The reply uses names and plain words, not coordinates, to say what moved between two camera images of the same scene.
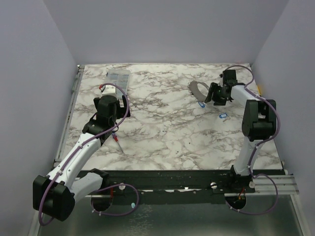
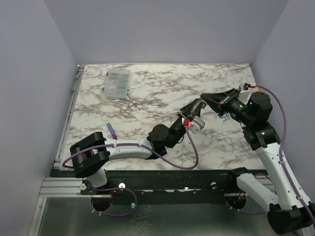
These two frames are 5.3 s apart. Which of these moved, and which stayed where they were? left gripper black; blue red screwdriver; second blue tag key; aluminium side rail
Moved: left gripper black
Stayed: blue red screwdriver; second blue tag key; aluminium side rail
